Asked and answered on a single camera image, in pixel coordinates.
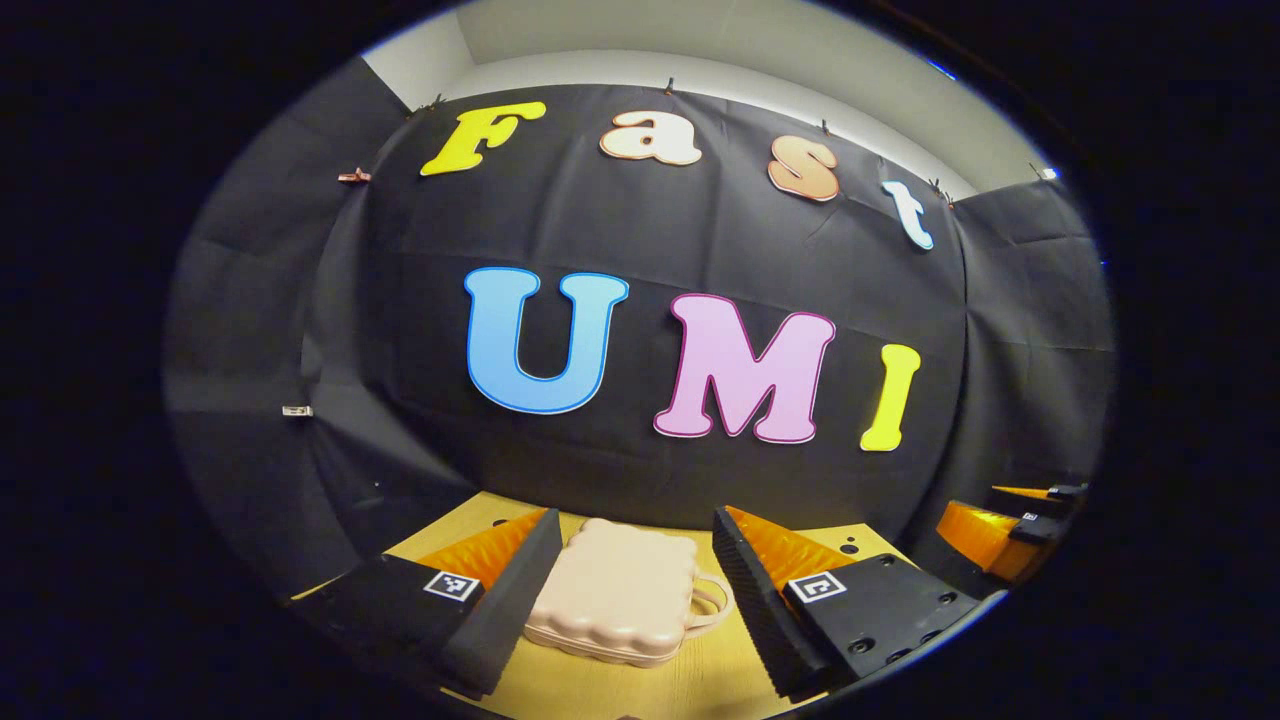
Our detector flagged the black backdrop cloth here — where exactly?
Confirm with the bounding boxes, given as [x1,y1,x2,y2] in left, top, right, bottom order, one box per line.
[165,82,1114,601]

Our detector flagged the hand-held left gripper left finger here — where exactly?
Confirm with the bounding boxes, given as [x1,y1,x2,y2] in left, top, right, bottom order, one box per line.
[290,507,564,701]

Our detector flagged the pink suitcase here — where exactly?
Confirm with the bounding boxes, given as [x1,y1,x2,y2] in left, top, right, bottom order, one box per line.
[523,517,736,669]

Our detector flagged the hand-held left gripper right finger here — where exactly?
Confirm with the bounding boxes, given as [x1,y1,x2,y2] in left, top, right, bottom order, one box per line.
[712,505,981,703]

